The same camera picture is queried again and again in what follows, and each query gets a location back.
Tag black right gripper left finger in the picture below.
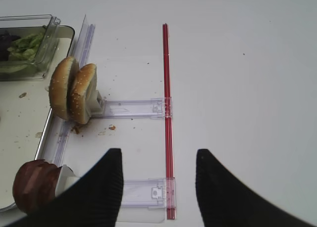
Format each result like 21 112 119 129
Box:
11 148 123 227

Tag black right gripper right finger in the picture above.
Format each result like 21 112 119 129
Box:
195 149 317 227

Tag white meat pusher block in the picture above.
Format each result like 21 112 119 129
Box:
55 165 80 197

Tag sliced meat patties stack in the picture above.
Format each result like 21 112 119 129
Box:
12 160 61 214

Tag green lettuce in container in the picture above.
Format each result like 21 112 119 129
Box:
7 26 46 61

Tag right red strip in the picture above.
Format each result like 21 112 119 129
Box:
162 23 176 220

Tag white bun pusher block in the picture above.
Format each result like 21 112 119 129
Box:
85 81 105 117

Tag sesame bun inner half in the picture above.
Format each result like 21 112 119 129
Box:
68 63 97 124

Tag sesame bun half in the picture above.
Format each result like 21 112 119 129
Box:
68 63 97 124
49 56 79 120

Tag metal tray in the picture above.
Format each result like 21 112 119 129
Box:
0 25 75 212

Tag sesame bun outer half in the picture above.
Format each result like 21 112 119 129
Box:
49 56 79 120

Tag clear plastic salad container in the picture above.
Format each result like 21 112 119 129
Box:
0 14 60 81

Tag purple cabbage in container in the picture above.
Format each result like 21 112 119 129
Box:
0 31 21 61

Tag clear rail behind meat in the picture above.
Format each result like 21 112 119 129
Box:
121 178 176 209

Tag clear rail behind buns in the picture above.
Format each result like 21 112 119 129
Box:
92 98 172 119

